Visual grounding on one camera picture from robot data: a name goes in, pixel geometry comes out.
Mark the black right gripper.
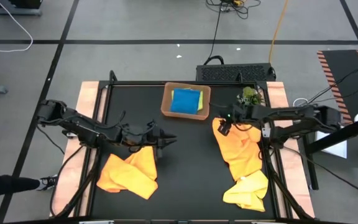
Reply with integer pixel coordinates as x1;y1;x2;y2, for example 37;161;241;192
217;105;247;137

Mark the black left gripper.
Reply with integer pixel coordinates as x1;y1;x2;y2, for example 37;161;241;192
121;122;178;154

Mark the orange microfiber towel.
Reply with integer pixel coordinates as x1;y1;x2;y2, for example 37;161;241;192
212;117;264;182
96;145;159;200

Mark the tan plastic basket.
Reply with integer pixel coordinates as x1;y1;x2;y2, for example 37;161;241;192
160;82;212;121

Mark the green microfiber towel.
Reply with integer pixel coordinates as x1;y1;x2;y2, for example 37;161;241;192
170;87;204;112

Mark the blue microfiber towel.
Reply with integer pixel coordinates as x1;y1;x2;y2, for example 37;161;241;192
169;88;202;115

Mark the yellow microfiber towel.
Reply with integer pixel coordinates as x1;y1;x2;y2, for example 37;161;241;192
222;169;270;213

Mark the potted succulent plant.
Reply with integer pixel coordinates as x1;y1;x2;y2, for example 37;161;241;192
236;86;264;105

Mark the plywood base board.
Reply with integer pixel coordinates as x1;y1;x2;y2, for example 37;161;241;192
265;81;316;219
50;81;109;218

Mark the white paper sheet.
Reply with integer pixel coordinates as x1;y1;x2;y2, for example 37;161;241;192
314;129;349;159

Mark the black metal beam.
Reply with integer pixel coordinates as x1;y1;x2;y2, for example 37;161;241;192
305;111;358;156

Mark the black ramp with striped edges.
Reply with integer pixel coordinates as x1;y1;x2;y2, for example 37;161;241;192
316;49;358;125

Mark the person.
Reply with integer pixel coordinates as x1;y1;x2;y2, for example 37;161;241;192
0;166;58;202

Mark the grey desk foot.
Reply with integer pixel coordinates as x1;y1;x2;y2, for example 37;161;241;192
0;0;44;17

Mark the black table frame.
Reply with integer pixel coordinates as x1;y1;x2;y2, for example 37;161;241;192
50;70;316;224

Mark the white coiled cable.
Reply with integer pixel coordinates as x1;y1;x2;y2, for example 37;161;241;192
291;97;311;108

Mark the black power cable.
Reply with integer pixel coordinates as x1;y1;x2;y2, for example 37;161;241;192
208;2;226;65

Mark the yellow power cable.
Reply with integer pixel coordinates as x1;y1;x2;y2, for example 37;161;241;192
268;0;290;64

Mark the black cable bundle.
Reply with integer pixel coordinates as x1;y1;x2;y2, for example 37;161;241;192
206;0;262;21

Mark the white floor cable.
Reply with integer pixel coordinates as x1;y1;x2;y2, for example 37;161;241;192
0;0;34;54

